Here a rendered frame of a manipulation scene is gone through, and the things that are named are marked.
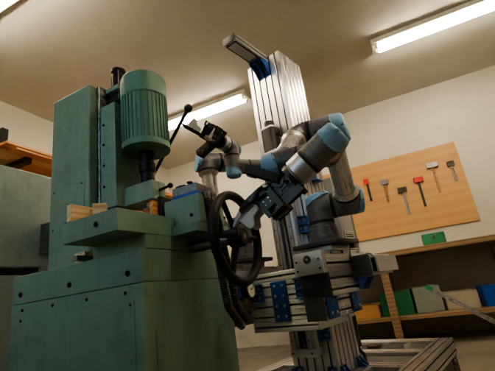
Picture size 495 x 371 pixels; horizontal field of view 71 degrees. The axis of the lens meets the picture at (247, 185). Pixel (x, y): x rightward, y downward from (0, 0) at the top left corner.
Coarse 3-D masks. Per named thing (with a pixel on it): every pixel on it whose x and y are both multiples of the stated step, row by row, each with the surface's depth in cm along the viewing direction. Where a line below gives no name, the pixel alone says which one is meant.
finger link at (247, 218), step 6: (252, 204) 88; (246, 210) 88; (252, 210) 88; (258, 210) 88; (240, 216) 89; (246, 216) 89; (252, 216) 88; (234, 222) 91; (246, 222) 88; (252, 222) 88
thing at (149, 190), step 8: (144, 184) 122; (152, 184) 120; (160, 184) 124; (128, 192) 125; (136, 192) 123; (144, 192) 121; (152, 192) 119; (160, 192) 123; (128, 200) 124; (136, 200) 122; (144, 200) 120; (136, 208) 128
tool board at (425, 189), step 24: (360, 168) 423; (384, 168) 411; (408, 168) 400; (432, 168) 387; (456, 168) 379; (384, 192) 405; (408, 192) 394; (432, 192) 384; (456, 192) 374; (360, 216) 411; (384, 216) 399; (408, 216) 389; (432, 216) 378; (456, 216) 369; (360, 240) 405
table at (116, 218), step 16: (112, 208) 89; (64, 224) 96; (80, 224) 93; (96, 224) 90; (112, 224) 87; (128, 224) 90; (144, 224) 95; (160, 224) 101; (192, 224) 102; (64, 240) 95; (80, 240) 92; (96, 240) 95; (112, 240) 98
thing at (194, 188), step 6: (186, 186) 110; (192, 186) 109; (198, 186) 109; (204, 186) 112; (174, 192) 112; (180, 192) 110; (186, 192) 109; (192, 192) 108; (198, 192) 108; (210, 192) 114; (174, 198) 111
